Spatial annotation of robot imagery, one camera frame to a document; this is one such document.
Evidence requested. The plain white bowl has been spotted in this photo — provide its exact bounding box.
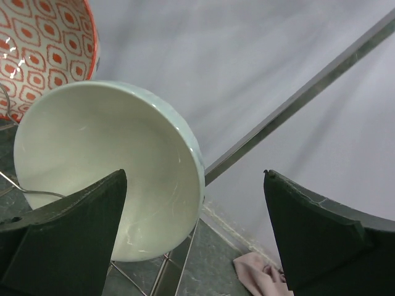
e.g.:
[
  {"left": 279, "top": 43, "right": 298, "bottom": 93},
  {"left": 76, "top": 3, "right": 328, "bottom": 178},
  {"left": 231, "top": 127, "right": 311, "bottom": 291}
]
[{"left": 14, "top": 80, "right": 205, "bottom": 261}]

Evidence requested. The red patterned bowl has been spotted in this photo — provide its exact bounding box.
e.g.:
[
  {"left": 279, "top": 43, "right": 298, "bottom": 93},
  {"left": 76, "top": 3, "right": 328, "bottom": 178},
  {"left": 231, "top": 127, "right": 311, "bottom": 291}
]
[{"left": 1, "top": 0, "right": 100, "bottom": 121}]

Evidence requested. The dusty pink cloth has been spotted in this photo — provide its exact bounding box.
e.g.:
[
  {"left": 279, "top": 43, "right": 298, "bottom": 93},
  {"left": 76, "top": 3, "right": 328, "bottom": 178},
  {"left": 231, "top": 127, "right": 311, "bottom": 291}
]
[{"left": 233, "top": 252, "right": 294, "bottom": 296}]

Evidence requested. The stainless steel dish rack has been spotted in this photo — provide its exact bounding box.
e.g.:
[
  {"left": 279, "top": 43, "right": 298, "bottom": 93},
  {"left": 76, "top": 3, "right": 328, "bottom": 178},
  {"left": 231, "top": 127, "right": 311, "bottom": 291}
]
[{"left": 10, "top": 12, "right": 394, "bottom": 295}]

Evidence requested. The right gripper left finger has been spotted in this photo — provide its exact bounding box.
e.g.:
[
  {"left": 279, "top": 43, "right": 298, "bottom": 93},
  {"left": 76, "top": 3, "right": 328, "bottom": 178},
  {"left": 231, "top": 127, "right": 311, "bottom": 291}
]
[{"left": 1, "top": 170, "right": 127, "bottom": 296}]

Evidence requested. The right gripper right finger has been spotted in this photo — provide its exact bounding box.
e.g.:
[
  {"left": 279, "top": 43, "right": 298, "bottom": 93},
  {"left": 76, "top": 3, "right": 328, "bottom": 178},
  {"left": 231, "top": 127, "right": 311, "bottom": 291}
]
[{"left": 264, "top": 170, "right": 394, "bottom": 295}]

